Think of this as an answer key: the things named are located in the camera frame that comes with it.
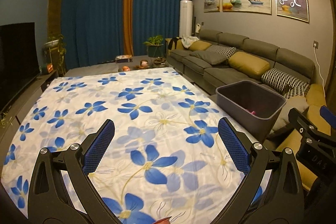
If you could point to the mustard cushion far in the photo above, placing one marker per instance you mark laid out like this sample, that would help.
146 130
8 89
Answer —
199 45

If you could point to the blue curtains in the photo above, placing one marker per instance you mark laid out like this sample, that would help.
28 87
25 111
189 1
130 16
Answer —
93 29

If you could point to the potted green plant floor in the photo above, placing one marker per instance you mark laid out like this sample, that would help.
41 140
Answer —
155 46

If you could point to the orange curtain strip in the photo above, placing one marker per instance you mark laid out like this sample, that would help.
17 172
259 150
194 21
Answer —
127 15

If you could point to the grey cushion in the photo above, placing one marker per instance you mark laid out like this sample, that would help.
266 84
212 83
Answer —
212 58

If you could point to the patterned black white cushion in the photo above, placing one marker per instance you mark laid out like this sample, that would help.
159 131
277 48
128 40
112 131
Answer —
288 86

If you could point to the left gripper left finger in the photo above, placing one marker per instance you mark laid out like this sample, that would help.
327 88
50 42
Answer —
49 201

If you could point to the grey sectional sofa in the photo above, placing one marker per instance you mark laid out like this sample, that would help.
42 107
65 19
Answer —
209 77

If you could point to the grey TV cabinet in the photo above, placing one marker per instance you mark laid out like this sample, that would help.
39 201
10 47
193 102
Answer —
13 115

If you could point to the mustard cushion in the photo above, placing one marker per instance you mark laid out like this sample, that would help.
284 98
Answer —
199 45
250 65

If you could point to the black flat television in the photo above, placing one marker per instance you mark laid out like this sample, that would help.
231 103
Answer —
19 60

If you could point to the white standing air conditioner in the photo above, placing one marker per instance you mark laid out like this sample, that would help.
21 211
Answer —
185 18

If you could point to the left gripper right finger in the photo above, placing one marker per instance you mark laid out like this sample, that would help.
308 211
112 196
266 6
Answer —
271 190

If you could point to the grey trash bin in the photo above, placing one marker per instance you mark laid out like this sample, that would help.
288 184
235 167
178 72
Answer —
235 98

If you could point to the plant on stand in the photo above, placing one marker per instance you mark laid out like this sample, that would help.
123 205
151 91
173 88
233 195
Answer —
55 51

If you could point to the white blue floral tablecloth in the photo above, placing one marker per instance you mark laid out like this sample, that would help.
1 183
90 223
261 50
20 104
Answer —
166 158

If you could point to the mustard cushion near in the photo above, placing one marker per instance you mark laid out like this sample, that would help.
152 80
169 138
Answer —
250 65

